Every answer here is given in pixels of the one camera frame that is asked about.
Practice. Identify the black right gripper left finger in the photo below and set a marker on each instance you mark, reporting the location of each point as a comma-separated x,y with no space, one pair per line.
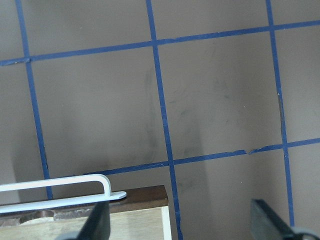
96,227

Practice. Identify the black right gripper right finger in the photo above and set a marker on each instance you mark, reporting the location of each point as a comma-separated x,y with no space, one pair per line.
265,224

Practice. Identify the brown wooden drawer box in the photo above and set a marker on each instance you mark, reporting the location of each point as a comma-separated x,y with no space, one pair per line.
142,215

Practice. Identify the white drawer handle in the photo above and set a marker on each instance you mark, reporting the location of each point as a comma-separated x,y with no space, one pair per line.
71,190

